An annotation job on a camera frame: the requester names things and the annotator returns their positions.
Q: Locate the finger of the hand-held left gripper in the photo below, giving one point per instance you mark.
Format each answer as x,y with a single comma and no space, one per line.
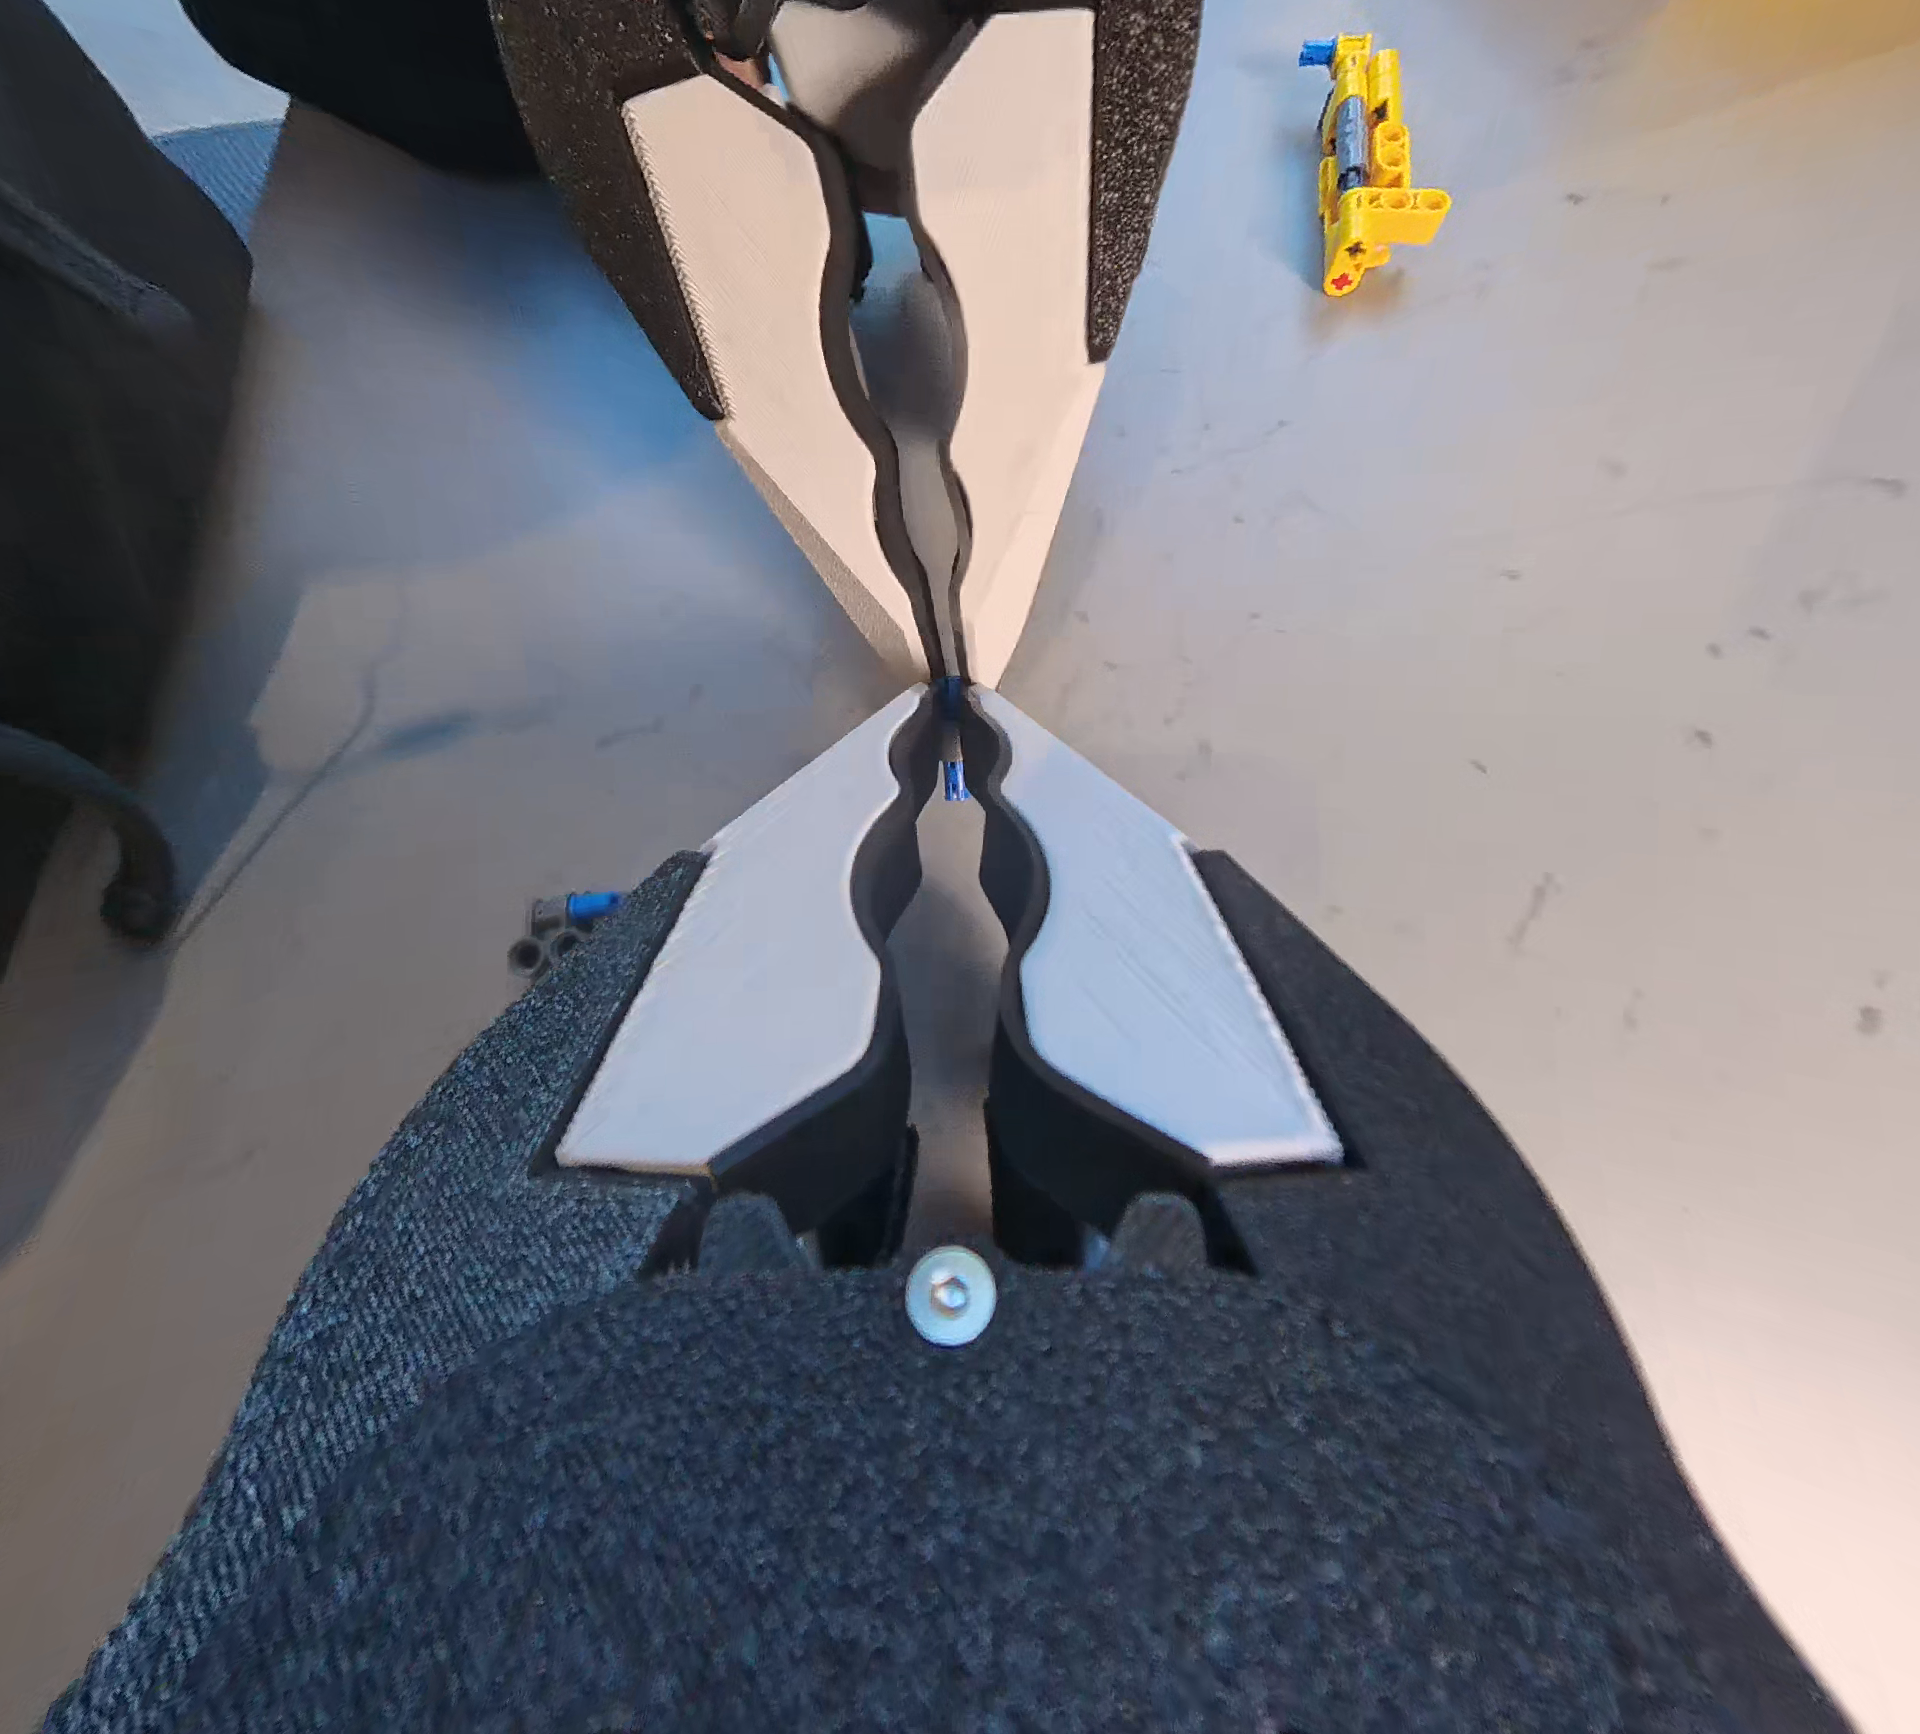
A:
1020,265
750,265

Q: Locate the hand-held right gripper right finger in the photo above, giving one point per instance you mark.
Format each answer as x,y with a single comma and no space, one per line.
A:
1155,999

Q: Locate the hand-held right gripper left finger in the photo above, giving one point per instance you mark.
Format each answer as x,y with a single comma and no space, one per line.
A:
735,999

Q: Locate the dark grey pin connector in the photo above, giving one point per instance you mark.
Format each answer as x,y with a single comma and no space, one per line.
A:
543,947

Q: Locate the long blue pin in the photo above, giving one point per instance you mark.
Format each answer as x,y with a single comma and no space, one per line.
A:
957,783

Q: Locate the grey desk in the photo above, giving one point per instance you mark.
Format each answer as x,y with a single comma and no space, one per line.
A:
1425,638

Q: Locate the yellow toy piston assembly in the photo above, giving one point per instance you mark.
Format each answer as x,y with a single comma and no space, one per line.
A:
1373,175

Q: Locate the person's black printed hoodie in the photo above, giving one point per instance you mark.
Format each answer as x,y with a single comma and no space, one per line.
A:
90,489

